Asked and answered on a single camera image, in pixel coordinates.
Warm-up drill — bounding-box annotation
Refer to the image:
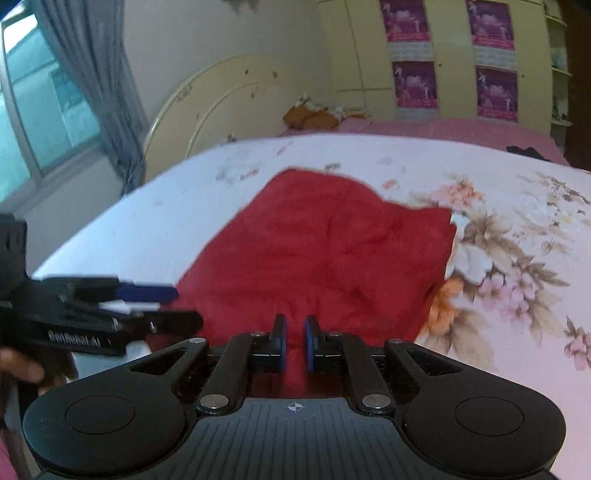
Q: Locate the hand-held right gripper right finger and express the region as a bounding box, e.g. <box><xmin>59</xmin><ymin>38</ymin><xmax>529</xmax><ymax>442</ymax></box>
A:
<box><xmin>301</xmin><ymin>314</ymin><xmax>463</xmax><ymax>415</ymax></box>

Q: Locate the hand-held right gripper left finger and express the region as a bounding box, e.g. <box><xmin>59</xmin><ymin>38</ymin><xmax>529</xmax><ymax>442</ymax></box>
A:
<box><xmin>130</xmin><ymin>314</ymin><xmax>289</xmax><ymax>417</ymax></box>

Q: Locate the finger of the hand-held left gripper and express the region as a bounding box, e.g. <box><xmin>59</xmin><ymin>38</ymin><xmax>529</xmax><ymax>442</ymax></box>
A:
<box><xmin>69</xmin><ymin>276</ymin><xmax>180</xmax><ymax>306</ymax></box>
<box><xmin>99</xmin><ymin>305</ymin><xmax>205</xmax><ymax>341</ymax></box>

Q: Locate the red garment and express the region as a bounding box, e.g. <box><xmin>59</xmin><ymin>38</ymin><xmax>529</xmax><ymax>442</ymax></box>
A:
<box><xmin>147</xmin><ymin>168</ymin><xmax>458</xmax><ymax>398</ymax></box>

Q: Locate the person's left hand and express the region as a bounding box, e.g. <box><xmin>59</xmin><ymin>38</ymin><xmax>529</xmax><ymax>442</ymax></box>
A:
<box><xmin>0</xmin><ymin>347</ymin><xmax>78</xmax><ymax>398</ymax></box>

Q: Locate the cream headboard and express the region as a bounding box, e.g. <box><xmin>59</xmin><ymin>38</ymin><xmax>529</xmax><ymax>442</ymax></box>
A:
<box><xmin>142</xmin><ymin>54</ymin><xmax>308</xmax><ymax>183</ymax></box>

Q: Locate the grey curtain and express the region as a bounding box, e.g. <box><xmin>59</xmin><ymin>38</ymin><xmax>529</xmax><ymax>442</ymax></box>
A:
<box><xmin>34</xmin><ymin>0</ymin><xmax>149</xmax><ymax>195</ymax></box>

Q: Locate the white floral blanket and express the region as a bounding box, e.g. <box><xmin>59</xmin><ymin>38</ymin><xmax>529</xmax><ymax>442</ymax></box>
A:
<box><xmin>31</xmin><ymin>133</ymin><xmax>591</xmax><ymax>480</ymax></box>

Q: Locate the window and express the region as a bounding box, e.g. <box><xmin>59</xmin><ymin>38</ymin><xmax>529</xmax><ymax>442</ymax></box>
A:
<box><xmin>0</xmin><ymin>7</ymin><xmax>105</xmax><ymax>201</ymax></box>

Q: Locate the orange plush toy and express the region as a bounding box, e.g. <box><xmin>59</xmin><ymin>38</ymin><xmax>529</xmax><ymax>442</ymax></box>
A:
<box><xmin>283</xmin><ymin>95</ymin><xmax>370</xmax><ymax>132</ymax></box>

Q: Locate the pink bed sheet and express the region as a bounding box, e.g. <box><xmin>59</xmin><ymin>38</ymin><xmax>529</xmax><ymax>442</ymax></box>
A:
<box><xmin>279</xmin><ymin>117</ymin><xmax>571</xmax><ymax>166</ymax></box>

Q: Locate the dark cloth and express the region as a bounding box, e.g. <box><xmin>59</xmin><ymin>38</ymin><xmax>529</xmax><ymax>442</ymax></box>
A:
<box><xmin>505</xmin><ymin>145</ymin><xmax>552</xmax><ymax>161</ymax></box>

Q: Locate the cream wardrobe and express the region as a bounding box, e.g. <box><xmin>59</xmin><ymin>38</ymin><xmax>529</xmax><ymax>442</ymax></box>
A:
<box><xmin>318</xmin><ymin>0</ymin><xmax>557</xmax><ymax>134</ymax></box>

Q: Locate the cream corner shelf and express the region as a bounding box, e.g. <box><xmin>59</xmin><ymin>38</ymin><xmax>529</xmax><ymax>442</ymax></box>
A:
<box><xmin>542</xmin><ymin>0</ymin><xmax>574</xmax><ymax>127</ymax></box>

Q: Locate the purple wall poster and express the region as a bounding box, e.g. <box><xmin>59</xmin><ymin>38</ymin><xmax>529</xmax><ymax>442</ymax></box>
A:
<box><xmin>475</xmin><ymin>67</ymin><xmax>520</xmax><ymax>123</ymax></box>
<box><xmin>392</xmin><ymin>61</ymin><xmax>439</xmax><ymax>121</ymax></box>
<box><xmin>466</xmin><ymin>0</ymin><xmax>519</xmax><ymax>70</ymax></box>
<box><xmin>379</xmin><ymin>0</ymin><xmax>435</xmax><ymax>63</ymax></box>

